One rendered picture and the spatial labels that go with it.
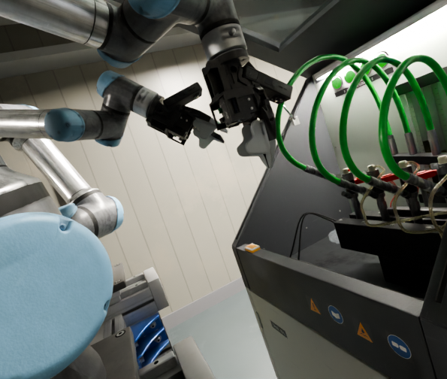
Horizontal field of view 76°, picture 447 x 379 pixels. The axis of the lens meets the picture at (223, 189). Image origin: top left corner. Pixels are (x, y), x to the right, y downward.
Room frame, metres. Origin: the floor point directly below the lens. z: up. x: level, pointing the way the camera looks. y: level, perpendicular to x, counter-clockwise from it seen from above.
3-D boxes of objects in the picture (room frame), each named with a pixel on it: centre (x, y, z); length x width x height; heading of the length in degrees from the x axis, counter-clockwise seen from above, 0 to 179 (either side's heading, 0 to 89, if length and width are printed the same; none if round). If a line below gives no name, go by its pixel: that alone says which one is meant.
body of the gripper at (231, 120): (0.53, -0.08, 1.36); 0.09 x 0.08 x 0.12; 112
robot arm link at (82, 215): (0.79, 0.46, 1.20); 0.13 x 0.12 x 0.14; 156
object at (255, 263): (0.67, -0.11, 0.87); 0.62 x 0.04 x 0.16; 22
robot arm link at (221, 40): (0.53, -0.09, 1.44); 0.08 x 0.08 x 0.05
